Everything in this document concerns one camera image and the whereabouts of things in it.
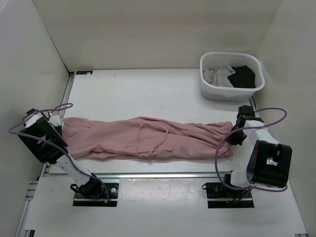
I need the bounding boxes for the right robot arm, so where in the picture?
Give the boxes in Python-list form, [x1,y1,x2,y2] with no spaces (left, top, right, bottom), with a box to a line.
[222,105,292,198]

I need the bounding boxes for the grey garment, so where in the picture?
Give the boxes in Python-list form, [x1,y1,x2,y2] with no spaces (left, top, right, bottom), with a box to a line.
[202,65,236,88]

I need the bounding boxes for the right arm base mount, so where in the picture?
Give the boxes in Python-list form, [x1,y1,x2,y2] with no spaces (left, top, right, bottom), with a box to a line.
[201,182,254,209]

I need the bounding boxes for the aluminium frame rail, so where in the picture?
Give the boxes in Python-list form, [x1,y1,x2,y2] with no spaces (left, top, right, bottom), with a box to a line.
[23,69,307,237]

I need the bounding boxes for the white laundry basket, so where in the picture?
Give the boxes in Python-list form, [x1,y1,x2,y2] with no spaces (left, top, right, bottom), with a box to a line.
[200,52,265,102]

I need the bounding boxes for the purple cable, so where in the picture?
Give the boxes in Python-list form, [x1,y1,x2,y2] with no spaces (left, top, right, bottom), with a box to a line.
[9,103,111,204]
[214,107,288,193]

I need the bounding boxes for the pink trousers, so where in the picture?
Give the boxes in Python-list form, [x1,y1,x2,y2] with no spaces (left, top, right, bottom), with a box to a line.
[62,117,233,160]

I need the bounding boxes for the blue label sticker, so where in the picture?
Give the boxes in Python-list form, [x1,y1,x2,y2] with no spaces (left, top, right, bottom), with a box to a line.
[76,71,93,75]

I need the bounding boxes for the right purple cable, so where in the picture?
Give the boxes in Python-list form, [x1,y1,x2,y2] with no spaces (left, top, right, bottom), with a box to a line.
[214,107,288,193]

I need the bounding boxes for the black garment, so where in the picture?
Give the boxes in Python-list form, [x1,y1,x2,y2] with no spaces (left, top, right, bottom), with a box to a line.
[228,65,256,89]

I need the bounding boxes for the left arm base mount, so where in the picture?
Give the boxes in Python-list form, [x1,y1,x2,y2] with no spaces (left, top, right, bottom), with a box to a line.
[70,182,119,207]

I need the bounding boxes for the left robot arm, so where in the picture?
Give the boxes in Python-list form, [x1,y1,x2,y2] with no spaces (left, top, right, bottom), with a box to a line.
[18,109,108,198]

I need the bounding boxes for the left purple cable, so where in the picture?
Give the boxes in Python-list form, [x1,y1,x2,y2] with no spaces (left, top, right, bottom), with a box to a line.
[9,103,111,204]

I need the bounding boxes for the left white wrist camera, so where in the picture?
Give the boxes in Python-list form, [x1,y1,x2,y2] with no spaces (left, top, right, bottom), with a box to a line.
[48,115,64,128]

